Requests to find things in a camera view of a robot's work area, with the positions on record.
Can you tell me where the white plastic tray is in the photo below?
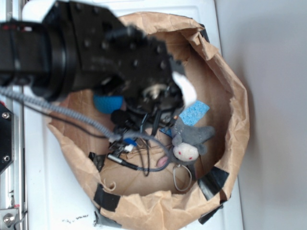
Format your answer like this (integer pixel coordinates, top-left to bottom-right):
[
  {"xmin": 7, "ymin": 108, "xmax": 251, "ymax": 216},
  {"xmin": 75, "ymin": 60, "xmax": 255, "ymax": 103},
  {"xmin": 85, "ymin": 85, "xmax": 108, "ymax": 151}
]
[{"xmin": 20, "ymin": 0, "xmax": 245, "ymax": 230}]

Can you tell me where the black mounting bracket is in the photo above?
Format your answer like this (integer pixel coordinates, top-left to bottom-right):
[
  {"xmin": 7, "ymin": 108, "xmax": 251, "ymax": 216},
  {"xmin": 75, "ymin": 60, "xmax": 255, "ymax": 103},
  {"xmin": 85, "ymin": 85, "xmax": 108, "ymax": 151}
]
[{"xmin": 0, "ymin": 101, "xmax": 14, "ymax": 174}]

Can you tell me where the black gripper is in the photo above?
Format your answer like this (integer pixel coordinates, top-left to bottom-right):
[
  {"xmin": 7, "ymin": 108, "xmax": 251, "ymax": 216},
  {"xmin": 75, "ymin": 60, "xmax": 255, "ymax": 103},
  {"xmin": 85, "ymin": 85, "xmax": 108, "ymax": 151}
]
[{"xmin": 43, "ymin": 0, "xmax": 197, "ymax": 127}]

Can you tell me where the thin black cable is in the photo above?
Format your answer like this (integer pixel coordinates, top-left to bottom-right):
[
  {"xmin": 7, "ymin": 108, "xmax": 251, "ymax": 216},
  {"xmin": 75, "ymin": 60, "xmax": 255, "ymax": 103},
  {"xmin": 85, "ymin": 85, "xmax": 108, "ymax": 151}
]
[{"xmin": 21, "ymin": 102, "xmax": 154, "ymax": 177}]

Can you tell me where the grey braided cable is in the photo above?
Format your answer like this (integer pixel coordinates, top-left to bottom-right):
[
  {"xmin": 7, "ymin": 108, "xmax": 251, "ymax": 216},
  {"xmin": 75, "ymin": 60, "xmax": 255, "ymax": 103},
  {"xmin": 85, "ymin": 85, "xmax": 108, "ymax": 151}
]
[{"xmin": 0, "ymin": 86, "xmax": 177, "ymax": 173}]

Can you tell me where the brown paper bag bin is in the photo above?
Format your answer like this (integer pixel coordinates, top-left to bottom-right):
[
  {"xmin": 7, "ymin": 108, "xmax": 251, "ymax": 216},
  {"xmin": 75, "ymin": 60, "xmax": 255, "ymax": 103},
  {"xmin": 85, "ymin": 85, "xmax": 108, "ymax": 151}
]
[{"xmin": 48, "ymin": 12, "xmax": 249, "ymax": 230}]

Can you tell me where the grey plush bat toy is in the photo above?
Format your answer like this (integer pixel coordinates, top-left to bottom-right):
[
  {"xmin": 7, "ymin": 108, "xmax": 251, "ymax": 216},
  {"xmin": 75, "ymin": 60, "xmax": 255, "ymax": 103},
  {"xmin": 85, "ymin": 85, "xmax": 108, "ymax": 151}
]
[{"xmin": 157, "ymin": 117, "xmax": 215, "ymax": 192}]

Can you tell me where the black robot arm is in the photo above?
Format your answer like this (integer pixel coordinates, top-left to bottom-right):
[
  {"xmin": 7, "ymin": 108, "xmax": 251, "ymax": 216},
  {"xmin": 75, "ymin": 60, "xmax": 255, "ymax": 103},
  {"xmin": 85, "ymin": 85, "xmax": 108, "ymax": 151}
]
[{"xmin": 0, "ymin": 0, "xmax": 197, "ymax": 127}]

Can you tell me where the blue sponge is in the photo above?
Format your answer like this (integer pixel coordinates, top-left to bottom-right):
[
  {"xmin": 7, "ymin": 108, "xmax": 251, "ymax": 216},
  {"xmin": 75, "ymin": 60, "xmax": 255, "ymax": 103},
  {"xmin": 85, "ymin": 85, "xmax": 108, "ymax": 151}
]
[{"xmin": 160, "ymin": 100, "xmax": 210, "ymax": 137}]

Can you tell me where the metal frame rail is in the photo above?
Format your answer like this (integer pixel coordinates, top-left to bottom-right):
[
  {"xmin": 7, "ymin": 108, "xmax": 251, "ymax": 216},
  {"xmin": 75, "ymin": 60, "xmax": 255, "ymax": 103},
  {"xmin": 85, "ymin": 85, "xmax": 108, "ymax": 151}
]
[{"xmin": 0, "ymin": 0, "xmax": 29, "ymax": 230}]

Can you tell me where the blue dimpled ball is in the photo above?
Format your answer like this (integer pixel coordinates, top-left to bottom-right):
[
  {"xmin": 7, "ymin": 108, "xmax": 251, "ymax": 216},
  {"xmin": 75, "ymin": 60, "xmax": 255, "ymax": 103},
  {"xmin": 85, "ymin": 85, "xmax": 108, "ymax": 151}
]
[{"xmin": 93, "ymin": 94, "xmax": 123, "ymax": 114}]

